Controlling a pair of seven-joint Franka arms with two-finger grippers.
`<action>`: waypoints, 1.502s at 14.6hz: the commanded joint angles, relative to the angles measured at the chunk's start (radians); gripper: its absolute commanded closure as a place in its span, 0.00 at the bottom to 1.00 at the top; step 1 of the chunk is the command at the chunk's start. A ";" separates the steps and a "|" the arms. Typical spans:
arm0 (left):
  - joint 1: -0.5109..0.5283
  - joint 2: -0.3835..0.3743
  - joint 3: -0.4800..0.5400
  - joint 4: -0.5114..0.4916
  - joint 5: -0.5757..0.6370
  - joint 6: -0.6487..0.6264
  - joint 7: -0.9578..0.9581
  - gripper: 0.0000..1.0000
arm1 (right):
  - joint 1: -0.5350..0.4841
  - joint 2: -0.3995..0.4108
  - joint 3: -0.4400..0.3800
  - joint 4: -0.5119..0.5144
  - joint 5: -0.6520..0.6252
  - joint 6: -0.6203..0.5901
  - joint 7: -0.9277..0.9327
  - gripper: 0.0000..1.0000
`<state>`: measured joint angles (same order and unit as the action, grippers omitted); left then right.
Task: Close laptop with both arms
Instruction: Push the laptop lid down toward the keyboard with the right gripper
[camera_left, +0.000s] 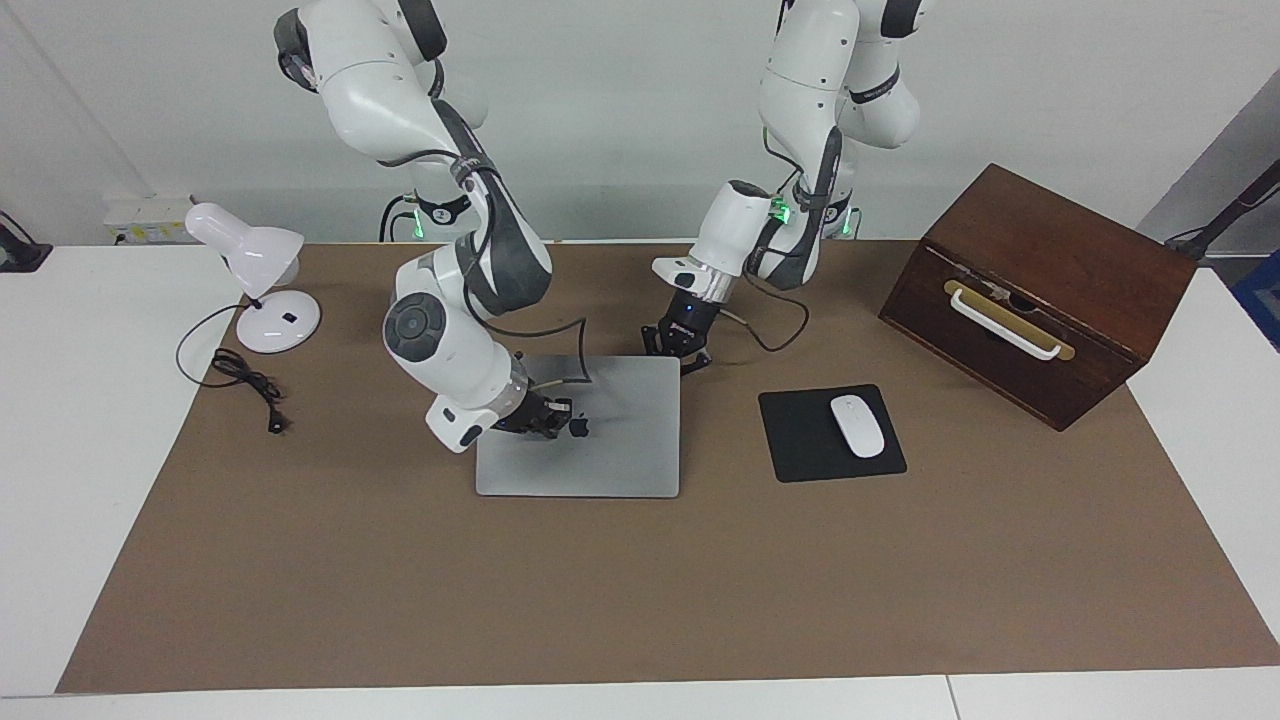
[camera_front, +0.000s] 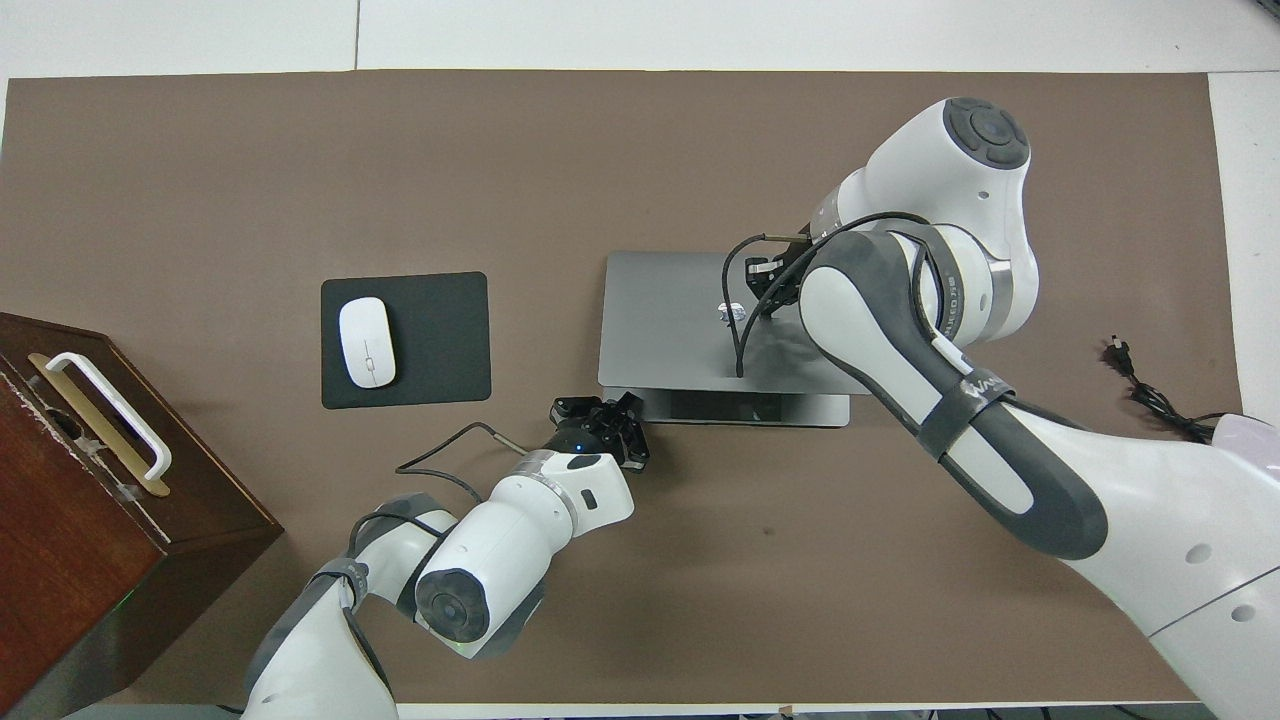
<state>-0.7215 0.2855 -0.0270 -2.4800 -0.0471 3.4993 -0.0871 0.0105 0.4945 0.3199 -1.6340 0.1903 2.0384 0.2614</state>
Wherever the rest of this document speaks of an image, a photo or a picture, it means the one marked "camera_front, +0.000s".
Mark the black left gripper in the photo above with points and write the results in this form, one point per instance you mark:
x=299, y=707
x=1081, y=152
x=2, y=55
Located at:
x=605, y=415

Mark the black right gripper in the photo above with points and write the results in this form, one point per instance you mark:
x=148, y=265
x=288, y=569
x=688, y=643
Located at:
x=780, y=280

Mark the grey laptop computer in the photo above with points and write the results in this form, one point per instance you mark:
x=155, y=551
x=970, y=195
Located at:
x=660, y=330

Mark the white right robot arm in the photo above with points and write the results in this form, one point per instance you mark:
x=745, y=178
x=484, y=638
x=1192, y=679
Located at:
x=900, y=330

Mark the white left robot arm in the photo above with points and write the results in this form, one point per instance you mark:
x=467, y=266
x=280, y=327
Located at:
x=500, y=560

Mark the brown table mat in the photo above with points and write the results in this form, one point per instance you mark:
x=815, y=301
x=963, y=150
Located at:
x=750, y=560

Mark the black mouse pad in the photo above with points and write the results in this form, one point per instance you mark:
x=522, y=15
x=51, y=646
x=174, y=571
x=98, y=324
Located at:
x=440, y=340

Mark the white computer mouse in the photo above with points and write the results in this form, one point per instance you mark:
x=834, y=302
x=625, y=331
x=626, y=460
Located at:
x=366, y=340

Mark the gold metal strip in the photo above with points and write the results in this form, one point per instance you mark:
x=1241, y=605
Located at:
x=100, y=428

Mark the dark wooden box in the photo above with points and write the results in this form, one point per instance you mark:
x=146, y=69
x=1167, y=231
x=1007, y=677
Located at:
x=80, y=560

